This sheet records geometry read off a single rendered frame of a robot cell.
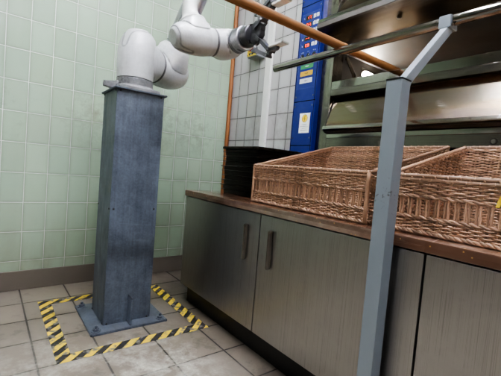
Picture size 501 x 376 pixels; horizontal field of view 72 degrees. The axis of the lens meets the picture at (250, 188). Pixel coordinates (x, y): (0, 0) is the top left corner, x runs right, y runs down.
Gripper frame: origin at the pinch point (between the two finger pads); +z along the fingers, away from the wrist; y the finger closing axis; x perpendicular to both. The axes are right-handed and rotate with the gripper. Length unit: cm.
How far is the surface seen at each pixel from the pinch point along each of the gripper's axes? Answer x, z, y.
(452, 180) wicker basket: -12, 50, 47
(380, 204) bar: -1, 39, 54
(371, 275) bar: -1, 39, 72
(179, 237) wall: -30, -121, 97
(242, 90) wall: -62, -107, -5
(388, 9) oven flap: -50, 5, -20
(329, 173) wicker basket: -11, 15, 47
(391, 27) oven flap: -62, 0, -17
